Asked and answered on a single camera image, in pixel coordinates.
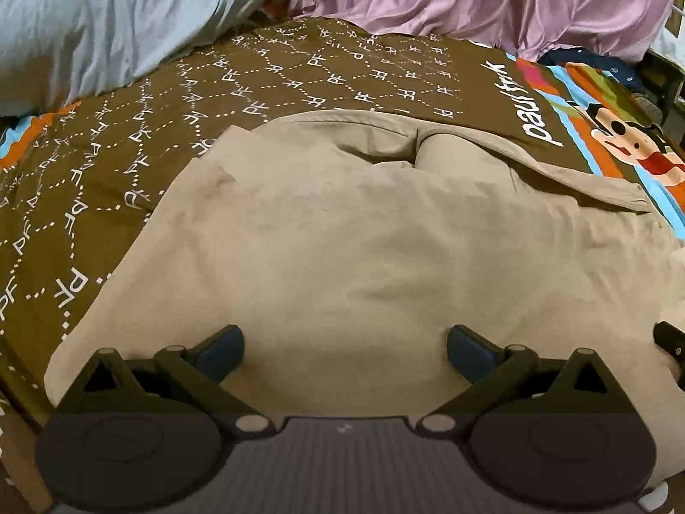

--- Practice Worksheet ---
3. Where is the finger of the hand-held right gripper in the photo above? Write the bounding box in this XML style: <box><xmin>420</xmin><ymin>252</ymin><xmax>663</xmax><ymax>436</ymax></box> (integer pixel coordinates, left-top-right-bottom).
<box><xmin>654</xmin><ymin>320</ymin><xmax>685</xmax><ymax>361</ymax></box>

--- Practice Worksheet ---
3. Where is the dark blue cloth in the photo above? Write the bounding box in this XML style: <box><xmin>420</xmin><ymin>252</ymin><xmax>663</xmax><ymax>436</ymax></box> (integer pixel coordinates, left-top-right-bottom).
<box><xmin>536</xmin><ymin>45</ymin><xmax>643</xmax><ymax>93</ymax></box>

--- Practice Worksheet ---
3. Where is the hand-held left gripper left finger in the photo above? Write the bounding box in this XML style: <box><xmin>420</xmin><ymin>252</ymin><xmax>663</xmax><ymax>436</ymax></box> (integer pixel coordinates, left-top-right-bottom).
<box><xmin>54</xmin><ymin>324</ymin><xmax>276</xmax><ymax>437</ymax></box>

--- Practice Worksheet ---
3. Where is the black metal frame table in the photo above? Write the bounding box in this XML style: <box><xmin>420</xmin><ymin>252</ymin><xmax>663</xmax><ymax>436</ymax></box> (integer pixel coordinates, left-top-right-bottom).
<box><xmin>639</xmin><ymin>45</ymin><xmax>685</xmax><ymax>137</ymax></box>

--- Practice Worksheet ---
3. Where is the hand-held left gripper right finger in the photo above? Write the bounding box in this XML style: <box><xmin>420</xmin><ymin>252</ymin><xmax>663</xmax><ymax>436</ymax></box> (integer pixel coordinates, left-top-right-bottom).
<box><xmin>414</xmin><ymin>324</ymin><xmax>635</xmax><ymax>437</ymax></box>

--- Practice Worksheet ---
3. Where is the grey shoe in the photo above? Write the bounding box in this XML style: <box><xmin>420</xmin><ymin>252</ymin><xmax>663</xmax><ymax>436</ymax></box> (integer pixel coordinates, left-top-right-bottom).
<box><xmin>631</xmin><ymin>91</ymin><xmax>669</xmax><ymax>121</ymax></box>

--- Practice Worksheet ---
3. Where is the beige hoodie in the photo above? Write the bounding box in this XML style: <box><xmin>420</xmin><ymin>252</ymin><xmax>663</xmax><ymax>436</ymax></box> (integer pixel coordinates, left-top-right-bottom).
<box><xmin>44</xmin><ymin>108</ymin><xmax>685</xmax><ymax>424</ymax></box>

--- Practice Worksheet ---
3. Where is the light blue quilt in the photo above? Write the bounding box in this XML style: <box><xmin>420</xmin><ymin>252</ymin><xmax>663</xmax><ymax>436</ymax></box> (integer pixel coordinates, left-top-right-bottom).
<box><xmin>0</xmin><ymin>0</ymin><xmax>298</xmax><ymax>119</ymax></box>

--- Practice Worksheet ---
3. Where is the brown cartoon printed bed sheet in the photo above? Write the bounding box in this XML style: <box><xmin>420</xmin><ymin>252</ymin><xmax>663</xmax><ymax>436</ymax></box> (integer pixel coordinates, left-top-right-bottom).
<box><xmin>0</xmin><ymin>15</ymin><xmax>685</xmax><ymax>514</ymax></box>

